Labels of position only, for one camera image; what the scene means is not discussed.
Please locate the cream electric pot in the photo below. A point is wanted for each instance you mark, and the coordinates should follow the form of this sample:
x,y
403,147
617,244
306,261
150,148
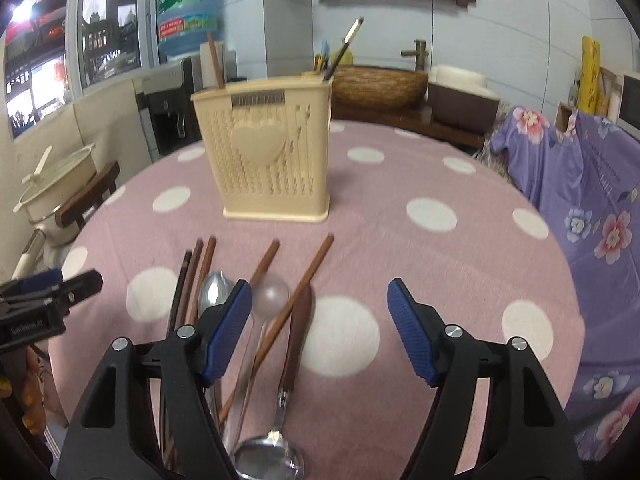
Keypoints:
x,y
55,185

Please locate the dark wooden chopstick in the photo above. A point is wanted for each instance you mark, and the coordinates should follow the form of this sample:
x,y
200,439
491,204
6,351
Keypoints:
x,y
181,290

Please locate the woven wash basin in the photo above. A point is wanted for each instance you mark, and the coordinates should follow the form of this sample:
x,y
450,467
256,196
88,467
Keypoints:
x,y
380,87

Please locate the dark wooden counter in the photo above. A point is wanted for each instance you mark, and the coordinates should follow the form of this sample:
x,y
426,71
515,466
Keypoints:
x,y
400,117

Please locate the small wooden box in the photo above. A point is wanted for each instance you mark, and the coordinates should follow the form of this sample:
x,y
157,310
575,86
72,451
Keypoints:
x,y
565,117

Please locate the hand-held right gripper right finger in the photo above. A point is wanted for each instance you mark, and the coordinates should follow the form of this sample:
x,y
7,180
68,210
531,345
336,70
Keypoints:
x,y
410,335

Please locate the clear glass spoon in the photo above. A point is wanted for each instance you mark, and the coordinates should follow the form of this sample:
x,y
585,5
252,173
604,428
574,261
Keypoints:
x,y
270,295

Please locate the brown wooden chopstick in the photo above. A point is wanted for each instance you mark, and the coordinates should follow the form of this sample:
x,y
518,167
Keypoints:
x,y
265,260
204,275
216,65
312,267
190,280

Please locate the brown and white rice cooker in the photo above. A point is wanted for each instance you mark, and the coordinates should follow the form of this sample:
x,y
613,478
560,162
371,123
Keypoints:
x,y
460,100

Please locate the cream cup dispenser tube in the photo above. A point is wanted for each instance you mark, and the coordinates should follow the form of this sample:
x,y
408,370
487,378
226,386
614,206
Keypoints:
x,y
206,67

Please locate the cream plastic utensil holder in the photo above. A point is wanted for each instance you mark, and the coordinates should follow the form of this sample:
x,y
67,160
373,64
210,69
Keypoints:
x,y
260,170

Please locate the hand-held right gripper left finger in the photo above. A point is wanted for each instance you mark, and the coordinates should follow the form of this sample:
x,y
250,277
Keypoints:
x,y
229,332

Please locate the white microwave oven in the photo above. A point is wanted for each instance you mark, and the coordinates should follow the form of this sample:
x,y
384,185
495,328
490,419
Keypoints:
x,y
631,105

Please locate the orange patterned dark clothing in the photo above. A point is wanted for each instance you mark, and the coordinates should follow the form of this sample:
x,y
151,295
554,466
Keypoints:
x,y
30,410

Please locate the purple floral cloth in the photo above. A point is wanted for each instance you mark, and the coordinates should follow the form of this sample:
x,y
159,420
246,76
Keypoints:
x,y
575,200

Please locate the dark chopstick with gold tip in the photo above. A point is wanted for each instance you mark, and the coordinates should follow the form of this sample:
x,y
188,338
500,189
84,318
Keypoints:
x,y
341,54

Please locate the metal spoon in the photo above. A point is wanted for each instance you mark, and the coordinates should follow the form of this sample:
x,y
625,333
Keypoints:
x,y
215,292

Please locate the white floor appliance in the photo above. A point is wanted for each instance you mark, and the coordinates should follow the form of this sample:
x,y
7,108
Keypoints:
x,y
29,255

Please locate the bronze faucet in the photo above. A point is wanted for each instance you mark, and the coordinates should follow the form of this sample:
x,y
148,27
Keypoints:
x,y
419,55

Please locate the sliding glass window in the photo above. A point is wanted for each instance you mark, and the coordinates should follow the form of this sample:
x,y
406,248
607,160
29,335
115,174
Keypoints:
x,y
105,35

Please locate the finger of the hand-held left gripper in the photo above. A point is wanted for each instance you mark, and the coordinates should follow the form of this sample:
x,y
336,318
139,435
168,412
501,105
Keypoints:
x,y
82,285
40,281

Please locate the blue water bottle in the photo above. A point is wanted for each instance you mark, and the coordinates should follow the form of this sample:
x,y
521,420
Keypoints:
x,y
187,10

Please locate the dark wooden chair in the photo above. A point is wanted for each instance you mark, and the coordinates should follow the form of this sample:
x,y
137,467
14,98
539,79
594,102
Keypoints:
x,y
85,200

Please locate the pink polka dot tablecloth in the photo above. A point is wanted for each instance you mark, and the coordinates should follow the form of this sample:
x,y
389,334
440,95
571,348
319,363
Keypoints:
x,y
400,260

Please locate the grey water dispenser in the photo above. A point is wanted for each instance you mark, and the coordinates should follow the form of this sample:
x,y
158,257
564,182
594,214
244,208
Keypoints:
x,y
160,110

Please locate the tall yellow package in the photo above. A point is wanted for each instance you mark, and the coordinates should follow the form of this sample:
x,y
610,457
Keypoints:
x,y
590,75

